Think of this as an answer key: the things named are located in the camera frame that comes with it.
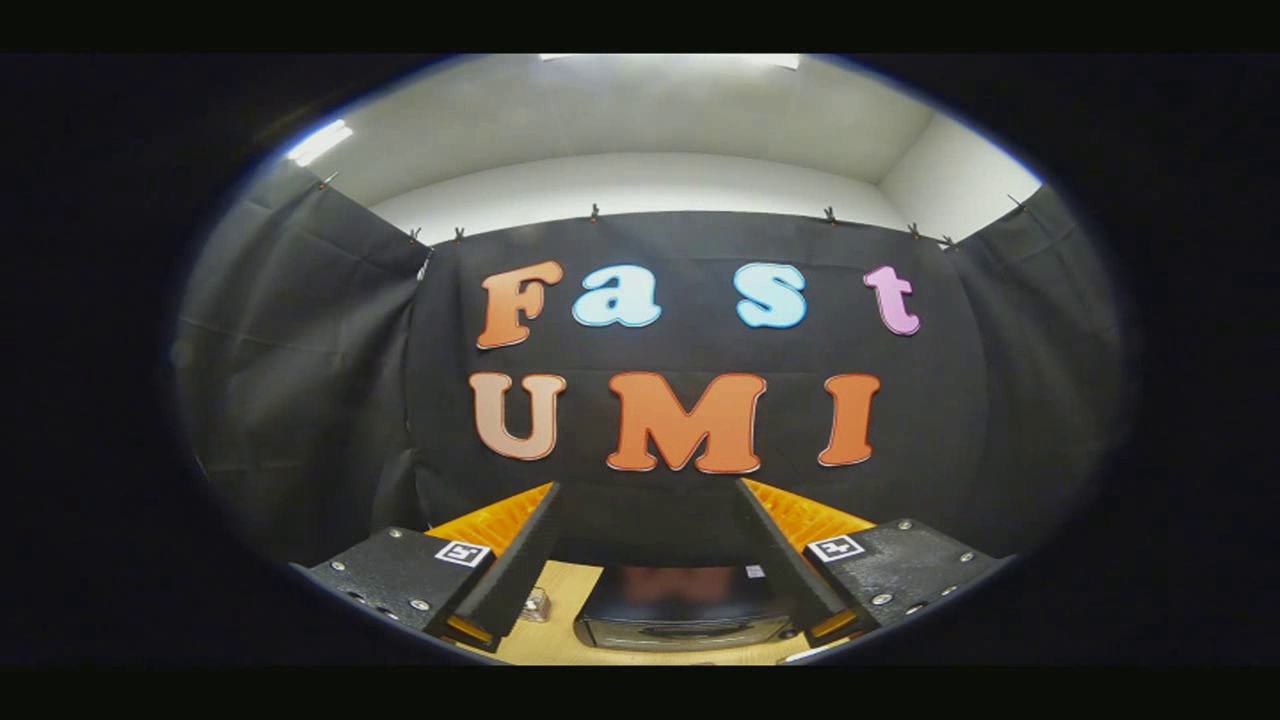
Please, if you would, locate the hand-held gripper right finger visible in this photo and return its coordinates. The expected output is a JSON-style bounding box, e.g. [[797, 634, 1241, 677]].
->
[[735, 477, 1016, 646]]

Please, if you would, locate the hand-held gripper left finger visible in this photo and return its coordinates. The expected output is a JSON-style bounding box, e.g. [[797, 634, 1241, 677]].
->
[[290, 480, 564, 653]]

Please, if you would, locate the ceiling light panel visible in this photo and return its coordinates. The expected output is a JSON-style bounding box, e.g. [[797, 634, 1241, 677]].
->
[[285, 120, 354, 167]]

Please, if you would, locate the black toaster oven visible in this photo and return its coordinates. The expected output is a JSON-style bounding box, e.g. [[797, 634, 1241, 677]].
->
[[572, 563, 801, 653]]

